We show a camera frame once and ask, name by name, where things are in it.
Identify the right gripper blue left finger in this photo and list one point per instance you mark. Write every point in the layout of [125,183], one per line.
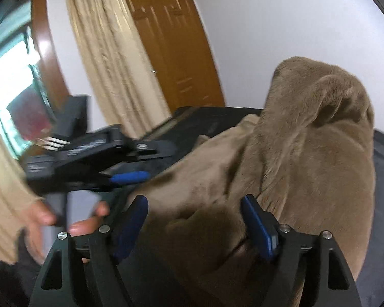
[83,270]

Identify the brown wooden door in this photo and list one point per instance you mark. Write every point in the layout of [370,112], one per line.
[175,41]

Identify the wood framed window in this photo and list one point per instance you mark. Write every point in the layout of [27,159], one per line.
[32,89]

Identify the brown fleece garment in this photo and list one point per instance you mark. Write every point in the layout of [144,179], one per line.
[307,158]

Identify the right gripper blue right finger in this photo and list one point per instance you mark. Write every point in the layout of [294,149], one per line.
[327,279]

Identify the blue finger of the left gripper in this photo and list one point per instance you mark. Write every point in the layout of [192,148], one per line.
[135,177]

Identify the beige curtain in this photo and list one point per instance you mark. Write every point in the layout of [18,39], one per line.
[119,70]

